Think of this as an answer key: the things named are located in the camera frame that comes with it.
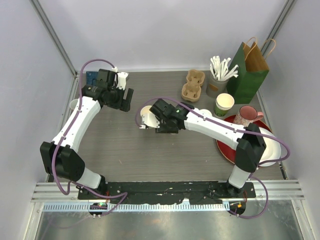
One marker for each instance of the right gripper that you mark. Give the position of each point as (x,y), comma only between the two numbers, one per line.
(162,130)

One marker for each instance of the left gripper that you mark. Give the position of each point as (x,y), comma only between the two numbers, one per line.
(125,105)

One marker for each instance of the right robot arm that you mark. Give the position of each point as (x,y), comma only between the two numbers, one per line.
(247,142)

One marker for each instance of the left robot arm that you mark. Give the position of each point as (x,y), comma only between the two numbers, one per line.
(60,156)

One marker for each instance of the cardboard cup carrier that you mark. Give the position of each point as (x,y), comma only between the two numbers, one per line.
(191,90)

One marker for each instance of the stack of white lids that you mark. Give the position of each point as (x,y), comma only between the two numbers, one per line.
(206,112)

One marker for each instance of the blue ceramic dish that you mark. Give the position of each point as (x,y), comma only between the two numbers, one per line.
(91,78)

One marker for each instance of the small copper cup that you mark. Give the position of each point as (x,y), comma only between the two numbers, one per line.
(73,104)

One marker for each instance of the grey straw holder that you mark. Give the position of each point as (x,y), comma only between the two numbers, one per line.
(215,87)

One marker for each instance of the stack of green cups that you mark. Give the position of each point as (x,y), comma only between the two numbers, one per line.
(223,103)

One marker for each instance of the white wrapped straws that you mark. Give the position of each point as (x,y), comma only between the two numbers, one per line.
(220,69)

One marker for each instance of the red round tray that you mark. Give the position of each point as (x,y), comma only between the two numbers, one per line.
(226,151)

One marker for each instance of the pink speckled mug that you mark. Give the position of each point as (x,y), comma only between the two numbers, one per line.
(246,115)

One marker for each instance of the green paper bag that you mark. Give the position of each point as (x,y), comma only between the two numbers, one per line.
(252,70)

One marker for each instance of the white plate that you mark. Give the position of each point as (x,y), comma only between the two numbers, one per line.
(272,152)

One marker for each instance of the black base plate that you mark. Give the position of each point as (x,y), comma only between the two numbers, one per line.
(169,192)

